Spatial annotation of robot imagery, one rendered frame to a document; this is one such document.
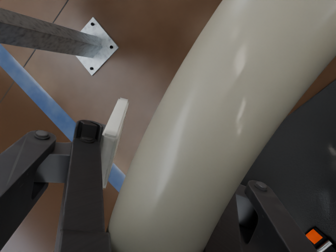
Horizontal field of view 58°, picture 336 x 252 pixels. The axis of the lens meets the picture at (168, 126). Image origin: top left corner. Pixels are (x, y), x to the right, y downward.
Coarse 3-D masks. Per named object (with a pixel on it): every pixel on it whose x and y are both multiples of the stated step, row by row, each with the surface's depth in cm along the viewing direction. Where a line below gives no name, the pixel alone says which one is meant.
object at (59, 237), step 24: (72, 144) 13; (96, 144) 14; (72, 168) 11; (96, 168) 12; (72, 192) 10; (96, 192) 10; (72, 216) 9; (96, 216) 9; (72, 240) 7; (96, 240) 7
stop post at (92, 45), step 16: (0, 16) 92; (16, 16) 100; (0, 32) 94; (16, 32) 98; (32, 32) 104; (48, 32) 111; (64, 32) 123; (80, 32) 137; (96, 32) 147; (48, 48) 118; (64, 48) 126; (80, 48) 134; (96, 48) 145; (112, 48) 146; (96, 64) 149
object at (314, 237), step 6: (312, 228) 128; (306, 234) 128; (312, 234) 127; (318, 234) 127; (312, 240) 128; (318, 240) 127; (324, 240) 126; (330, 240) 126; (318, 246) 127; (324, 246) 125; (330, 246) 124
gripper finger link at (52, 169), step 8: (104, 128) 17; (56, 144) 14; (64, 144) 14; (56, 152) 13; (64, 152) 13; (48, 160) 13; (56, 160) 13; (64, 160) 13; (40, 168) 13; (48, 168) 13; (56, 168) 13; (64, 168) 13; (40, 176) 13; (48, 176) 13; (56, 176) 13; (64, 176) 13
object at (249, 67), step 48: (240, 0) 7; (288, 0) 6; (192, 48) 7; (240, 48) 6; (288, 48) 6; (192, 96) 7; (240, 96) 7; (288, 96) 7; (144, 144) 8; (192, 144) 7; (240, 144) 7; (144, 192) 8; (192, 192) 7; (144, 240) 8; (192, 240) 8
